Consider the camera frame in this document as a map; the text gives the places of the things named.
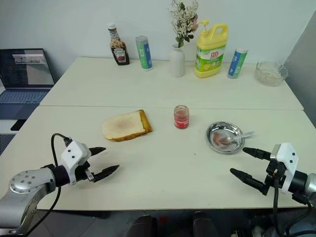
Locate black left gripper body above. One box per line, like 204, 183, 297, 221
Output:
74, 160, 96, 183

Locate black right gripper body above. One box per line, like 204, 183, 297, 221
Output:
263, 159, 287, 196

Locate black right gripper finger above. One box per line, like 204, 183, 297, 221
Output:
230, 168, 270, 196
242, 147, 272, 161

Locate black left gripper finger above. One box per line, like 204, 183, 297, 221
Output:
93, 164, 120, 183
89, 147, 107, 157

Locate slice of white bread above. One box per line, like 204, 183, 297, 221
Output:
102, 110, 146, 142

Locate small glass jam jar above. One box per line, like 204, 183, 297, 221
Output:
173, 105, 189, 129

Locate metal spoon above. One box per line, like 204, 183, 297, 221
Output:
221, 130, 256, 145

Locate round metal plate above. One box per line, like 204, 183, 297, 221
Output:
205, 120, 245, 156

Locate clear glass bowl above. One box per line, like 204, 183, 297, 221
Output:
255, 61, 289, 87

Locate black floor mat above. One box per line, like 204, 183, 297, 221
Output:
0, 133, 17, 157

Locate grey roll with blue-green label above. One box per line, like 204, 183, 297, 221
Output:
227, 47, 249, 79
135, 36, 153, 72

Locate grey partition panel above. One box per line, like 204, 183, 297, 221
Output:
282, 14, 316, 129

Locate ketchup bottle with white cap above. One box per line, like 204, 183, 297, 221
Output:
107, 22, 130, 66

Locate open blue laptop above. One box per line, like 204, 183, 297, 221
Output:
0, 48, 55, 120

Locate yellow detergent pump bottle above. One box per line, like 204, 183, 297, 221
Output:
194, 20, 229, 79

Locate white ceramic vase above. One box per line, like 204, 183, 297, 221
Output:
169, 43, 186, 79

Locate dried flower bouquet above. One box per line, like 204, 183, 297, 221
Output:
169, 0, 199, 49

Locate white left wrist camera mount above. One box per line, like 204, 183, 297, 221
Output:
60, 141, 91, 186

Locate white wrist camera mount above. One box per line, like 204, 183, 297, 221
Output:
270, 142, 299, 196
60, 141, 91, 186

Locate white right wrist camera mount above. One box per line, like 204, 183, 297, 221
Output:
270, 142, 299, 196

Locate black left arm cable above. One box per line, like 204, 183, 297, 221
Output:
37, 133, 74, 213

